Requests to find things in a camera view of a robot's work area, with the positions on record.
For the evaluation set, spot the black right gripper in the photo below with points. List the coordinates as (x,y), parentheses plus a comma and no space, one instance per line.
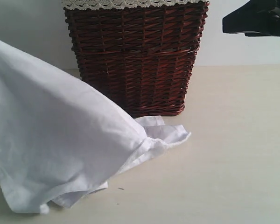
(256,18)

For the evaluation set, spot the white t-shirt with red lettering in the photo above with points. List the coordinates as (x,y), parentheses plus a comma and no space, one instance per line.
(61,139)

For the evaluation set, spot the brown wicker basket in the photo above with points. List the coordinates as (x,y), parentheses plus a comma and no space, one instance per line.
(141,58)

